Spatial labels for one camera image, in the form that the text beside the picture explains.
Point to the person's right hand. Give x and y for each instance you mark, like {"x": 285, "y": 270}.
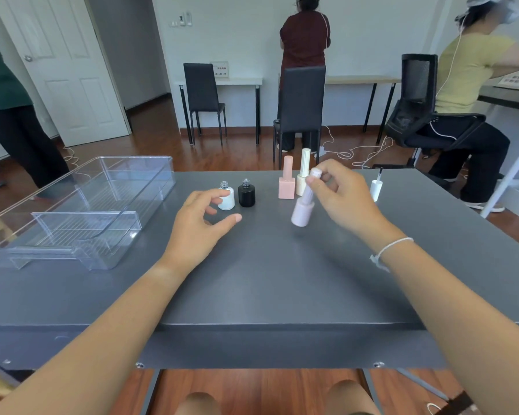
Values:
{"x": 354, "y": 207}

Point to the person's left hand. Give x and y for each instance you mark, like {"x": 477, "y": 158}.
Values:
{"x": 194, "y": 242}

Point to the white brush cap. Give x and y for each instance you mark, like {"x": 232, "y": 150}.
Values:
{"x": 375, "y": 191}

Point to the lilac ribbed brush cap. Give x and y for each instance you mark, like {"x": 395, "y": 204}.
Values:
{"x": 308, "y": 194}

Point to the white nail polish bottle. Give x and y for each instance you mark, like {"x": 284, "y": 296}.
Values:
{"x": 227, "y": 203}

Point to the cream ribbed brush cap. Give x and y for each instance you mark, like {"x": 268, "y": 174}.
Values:
{"x": 305, "y": 162}

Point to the black nail polish bottle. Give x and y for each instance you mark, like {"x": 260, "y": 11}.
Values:
{"x": 246, "y": 196}

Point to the pink square nail polish bottle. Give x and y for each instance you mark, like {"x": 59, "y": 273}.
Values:
{"x": 286, "y": 189}

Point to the pink square brush cap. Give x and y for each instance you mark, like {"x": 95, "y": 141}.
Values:
{"x": 288, "y": 166}

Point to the clear plastic organizer tray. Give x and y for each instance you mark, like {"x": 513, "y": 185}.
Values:
{"x": 129, "y": 181}

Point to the person's left forearm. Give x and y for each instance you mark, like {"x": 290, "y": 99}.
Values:
{"x": 91, "y": 345}

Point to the person's right forearm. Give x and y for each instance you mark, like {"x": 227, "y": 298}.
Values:
{"x": 458, "y": 324}

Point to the person's left leg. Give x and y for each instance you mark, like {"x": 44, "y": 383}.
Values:
{"x": 197, "y": 405}

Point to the person's leg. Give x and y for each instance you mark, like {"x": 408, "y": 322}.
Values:
{"x": 197, "y": 405}
{"x": 350, "y": 397}

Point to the person's right leg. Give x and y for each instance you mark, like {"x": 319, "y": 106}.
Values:
{"x": 350, "y": 397}

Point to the grey table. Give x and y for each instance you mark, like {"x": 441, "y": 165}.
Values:
{"x": 285, "y": 276}

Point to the black mesh office chair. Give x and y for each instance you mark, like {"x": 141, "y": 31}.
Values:
{"x": 404, "y": 120}

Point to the clear plastic divider insert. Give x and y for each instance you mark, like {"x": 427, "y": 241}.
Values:
{"x": 91, "y": 239}

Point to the black dining chair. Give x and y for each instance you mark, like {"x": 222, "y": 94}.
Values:
{"x": 199, "y": 86}
{"x": 302, "y": 99}

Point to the wooden desk with black legs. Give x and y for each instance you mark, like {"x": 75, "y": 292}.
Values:
{"x": 359, "y": 79}

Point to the white desk with black legs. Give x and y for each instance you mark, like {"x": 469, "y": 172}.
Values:
{"x": 238, "y": 81}

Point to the white socket panel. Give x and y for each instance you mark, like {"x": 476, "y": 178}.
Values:
{"x": 219, "y": 69}

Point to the black-topped desk with white legs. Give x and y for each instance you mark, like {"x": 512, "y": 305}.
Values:
{"x": 501, "y": 99}

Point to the white panelled door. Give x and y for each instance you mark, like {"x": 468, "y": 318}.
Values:
{"x": 69, "y": 82}

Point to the white wall switch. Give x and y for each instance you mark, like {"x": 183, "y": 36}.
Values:
{"x": 181, "y": 19}

